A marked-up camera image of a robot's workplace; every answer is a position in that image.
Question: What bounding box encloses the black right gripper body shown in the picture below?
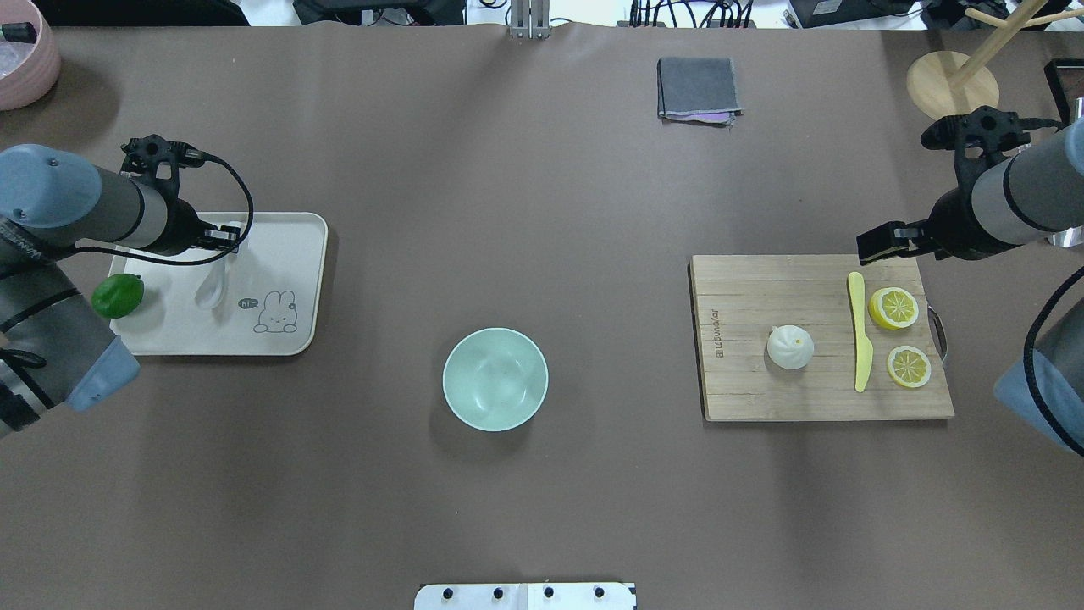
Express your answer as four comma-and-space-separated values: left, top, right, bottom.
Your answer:
924, 191, 990, 260

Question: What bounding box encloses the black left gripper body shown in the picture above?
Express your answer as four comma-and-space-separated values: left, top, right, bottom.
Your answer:
160, 198, 205, 256

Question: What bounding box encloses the white steamed bun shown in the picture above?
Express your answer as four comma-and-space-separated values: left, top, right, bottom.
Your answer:
766, 324, 816, 369

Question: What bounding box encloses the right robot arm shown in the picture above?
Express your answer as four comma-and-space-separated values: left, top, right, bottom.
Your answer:
856, 107, 1083, 455

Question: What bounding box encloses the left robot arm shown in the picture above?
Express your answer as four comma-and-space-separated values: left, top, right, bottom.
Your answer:
1, 135, 254, 434

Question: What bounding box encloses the pink bowl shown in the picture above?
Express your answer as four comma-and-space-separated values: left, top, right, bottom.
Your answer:
1, 1, 62, 112

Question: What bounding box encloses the mint green bowl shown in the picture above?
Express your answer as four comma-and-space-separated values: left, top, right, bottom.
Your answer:
441, 327, 550, 433

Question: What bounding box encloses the lemon half far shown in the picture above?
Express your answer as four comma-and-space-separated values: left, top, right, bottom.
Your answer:
867, 286, 919, 330

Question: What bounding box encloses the lemon half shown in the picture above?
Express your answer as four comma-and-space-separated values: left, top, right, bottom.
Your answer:
886, 345, 932, 389
867, 286, 919, 330

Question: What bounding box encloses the cream rabbit tray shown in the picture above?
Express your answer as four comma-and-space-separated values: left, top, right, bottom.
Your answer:
109, 212, 330, 356

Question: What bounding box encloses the green lime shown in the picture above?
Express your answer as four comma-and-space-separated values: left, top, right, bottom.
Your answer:
90, 273, 146, 319

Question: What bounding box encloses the yellow plastic knife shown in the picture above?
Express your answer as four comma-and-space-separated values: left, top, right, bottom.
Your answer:
847, 271, 872, 393

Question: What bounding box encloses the lemon half near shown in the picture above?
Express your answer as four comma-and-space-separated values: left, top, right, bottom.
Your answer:
886, 345, 932, 389

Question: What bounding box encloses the wooden mug tree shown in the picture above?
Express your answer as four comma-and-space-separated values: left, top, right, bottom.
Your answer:
905, 1, 1083, 120

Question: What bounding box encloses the wooden cutting board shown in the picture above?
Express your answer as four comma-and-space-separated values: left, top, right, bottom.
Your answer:
689, 254, 954, 421

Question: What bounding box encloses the grey folded cloth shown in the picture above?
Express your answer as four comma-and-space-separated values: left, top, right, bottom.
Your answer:
655, 57, 744, 126

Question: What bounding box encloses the left camera cable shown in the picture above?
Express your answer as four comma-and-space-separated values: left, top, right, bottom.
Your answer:
75, 152, 255, 268

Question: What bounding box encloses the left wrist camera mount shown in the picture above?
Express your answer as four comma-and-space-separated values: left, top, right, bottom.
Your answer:
119, 134, 208, 194

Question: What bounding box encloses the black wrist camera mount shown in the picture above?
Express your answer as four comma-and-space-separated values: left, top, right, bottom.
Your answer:
919, 107, 1032, 189

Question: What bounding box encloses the black camera cable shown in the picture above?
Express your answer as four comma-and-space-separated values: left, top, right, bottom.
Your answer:
1022, 119, 1084, 458

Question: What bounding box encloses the aluminium frame post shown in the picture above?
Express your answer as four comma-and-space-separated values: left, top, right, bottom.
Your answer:
508, 0, 552, 40

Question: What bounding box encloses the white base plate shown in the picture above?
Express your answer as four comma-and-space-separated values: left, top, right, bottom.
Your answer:
413, 580, 638, 609

